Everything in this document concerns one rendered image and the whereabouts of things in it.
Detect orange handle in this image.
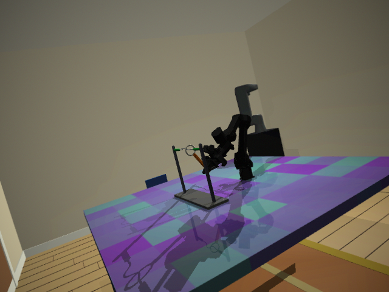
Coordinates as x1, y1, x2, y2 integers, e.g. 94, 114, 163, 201
185, 145, 204, 167

